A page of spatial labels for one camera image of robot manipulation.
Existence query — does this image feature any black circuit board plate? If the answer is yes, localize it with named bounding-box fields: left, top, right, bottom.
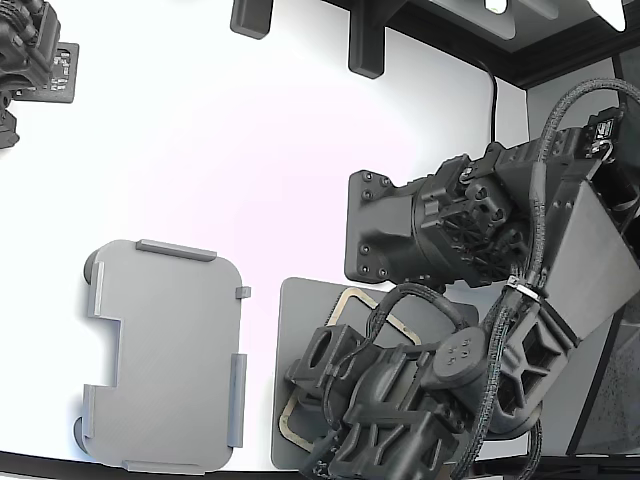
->
left=49, top=42, right=80, bottom=105

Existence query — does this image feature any gray holder with edge tabs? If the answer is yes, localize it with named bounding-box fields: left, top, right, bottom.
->
left=73, top=238, right=252, bottom=476

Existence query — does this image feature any black frame rail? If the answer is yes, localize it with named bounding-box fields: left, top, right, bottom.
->
left=324, top=0, right=640, bottom=91

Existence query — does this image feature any thin black cable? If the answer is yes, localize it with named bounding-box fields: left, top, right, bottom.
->
left=474, top=58, right=500, bottom=144

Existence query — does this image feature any beige adhesive rectangular frame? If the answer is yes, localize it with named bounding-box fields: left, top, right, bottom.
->
left=278, top=287, right=422, bottom=446

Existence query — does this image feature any gray bracket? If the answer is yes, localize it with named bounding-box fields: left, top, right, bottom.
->
left=229, top=0, right=275, bottom=40

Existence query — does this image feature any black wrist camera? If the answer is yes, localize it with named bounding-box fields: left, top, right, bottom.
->
left=285, top=324, right=364, bottom=399

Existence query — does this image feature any black robot mechanism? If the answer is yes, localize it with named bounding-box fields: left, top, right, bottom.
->
left=0, top=0, right=62, bottom=150

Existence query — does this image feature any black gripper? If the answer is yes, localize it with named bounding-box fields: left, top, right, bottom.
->
left=332, top=344, right=461, bottom=476

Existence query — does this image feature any black braided cable bundle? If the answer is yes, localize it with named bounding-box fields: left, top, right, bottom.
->
left=452, top=77, right=640, bottom=480

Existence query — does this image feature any black bracket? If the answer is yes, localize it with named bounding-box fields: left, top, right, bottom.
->
left=348, top=0, right=387, bottom=80

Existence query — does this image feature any flat gray plate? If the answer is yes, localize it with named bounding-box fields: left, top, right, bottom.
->
left=270, top=276, right=481, bottom=471

